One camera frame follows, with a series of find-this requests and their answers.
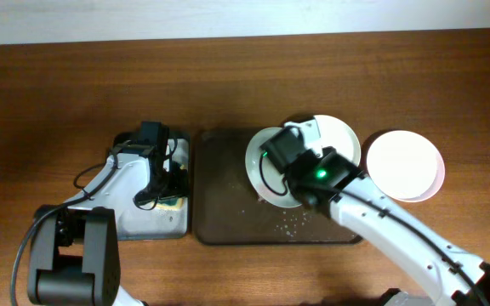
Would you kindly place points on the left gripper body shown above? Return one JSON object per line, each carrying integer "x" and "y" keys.
{"x": 160, "y": 195}

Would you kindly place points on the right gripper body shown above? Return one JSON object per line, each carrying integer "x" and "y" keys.
{"x": 281, "y": 149}

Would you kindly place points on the green and yellow sponge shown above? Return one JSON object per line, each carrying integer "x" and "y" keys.
{"x": 176, "y": 189}

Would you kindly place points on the pale green plate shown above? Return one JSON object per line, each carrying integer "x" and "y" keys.
{"x": 264, "y": 177}

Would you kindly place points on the white plate with pink rim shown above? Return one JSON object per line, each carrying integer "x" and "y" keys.
{"x": 405, "y": 165}

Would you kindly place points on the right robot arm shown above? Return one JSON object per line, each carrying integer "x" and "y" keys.
{"x": 332, "y": 185}

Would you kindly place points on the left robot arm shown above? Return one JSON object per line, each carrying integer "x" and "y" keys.
{"x": 74, "y": 247}

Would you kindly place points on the small metal soapy tray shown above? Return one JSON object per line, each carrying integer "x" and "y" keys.
{"x": 145, "y": 221}

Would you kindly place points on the brown plastic serving tray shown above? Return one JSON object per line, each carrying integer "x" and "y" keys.
{"x": 226, "y": 209}

